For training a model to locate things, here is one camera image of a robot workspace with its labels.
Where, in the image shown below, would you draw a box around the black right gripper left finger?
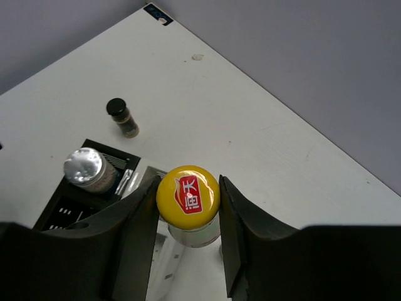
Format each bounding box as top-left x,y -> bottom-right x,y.
1,176 -> 160,300

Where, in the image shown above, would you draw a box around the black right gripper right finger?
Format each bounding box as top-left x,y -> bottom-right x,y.
219,176 -> 400,300

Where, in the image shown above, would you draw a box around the silver lid spice jar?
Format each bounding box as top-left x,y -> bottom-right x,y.
63,147 -> 119,194

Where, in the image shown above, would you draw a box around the red sauce bottle green label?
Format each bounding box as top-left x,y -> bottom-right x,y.
156,166 -> 221,248

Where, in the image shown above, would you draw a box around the dark spice jar black cap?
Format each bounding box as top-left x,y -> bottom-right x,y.
106,98 -> 139,138

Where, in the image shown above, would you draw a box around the white slotted organizer box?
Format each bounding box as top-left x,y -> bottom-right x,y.
120,158 -> 225,301

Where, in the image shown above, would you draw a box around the small tape scrap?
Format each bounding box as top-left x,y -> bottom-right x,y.
192,54 -> 204,61

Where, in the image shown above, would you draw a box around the left blue table sticker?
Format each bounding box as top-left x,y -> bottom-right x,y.
143,3 -> 174,26

